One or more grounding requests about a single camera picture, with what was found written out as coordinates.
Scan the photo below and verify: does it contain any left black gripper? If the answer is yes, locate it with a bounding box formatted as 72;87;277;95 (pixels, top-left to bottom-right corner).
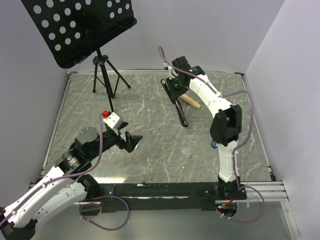
88;121;143;160

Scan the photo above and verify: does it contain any black stapler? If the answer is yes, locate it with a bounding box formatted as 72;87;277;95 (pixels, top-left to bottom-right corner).
160;79;189;128

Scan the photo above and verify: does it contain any grey staple strip block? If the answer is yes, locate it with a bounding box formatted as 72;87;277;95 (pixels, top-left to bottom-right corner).
181;147;192;158

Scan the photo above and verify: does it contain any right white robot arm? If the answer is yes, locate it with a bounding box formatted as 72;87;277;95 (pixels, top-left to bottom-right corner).
161;56;242;199

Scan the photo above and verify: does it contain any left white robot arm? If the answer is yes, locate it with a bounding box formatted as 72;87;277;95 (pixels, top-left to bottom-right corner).
0;127;143;240

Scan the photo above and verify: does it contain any beige toy microphone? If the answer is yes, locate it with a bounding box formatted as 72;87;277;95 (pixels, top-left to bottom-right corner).
179;94;201;109

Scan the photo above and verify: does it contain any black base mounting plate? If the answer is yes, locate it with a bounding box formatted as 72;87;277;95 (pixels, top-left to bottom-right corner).
80;182;247;213

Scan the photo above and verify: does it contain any black perforated music stand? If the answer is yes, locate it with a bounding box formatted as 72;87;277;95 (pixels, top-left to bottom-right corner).
22;0;137;100

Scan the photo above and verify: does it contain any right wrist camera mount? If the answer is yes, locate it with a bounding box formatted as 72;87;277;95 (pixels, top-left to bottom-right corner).
163;63;179;79

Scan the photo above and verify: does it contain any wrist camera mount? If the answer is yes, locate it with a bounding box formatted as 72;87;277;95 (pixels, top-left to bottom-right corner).
163;63;179;79
102;110;124;130

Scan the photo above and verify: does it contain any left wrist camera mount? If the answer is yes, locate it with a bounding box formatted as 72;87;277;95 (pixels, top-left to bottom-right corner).
102;110;124;130

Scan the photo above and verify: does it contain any aluminium table frame rail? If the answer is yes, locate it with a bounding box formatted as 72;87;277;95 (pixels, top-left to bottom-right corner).
12;71;72;240

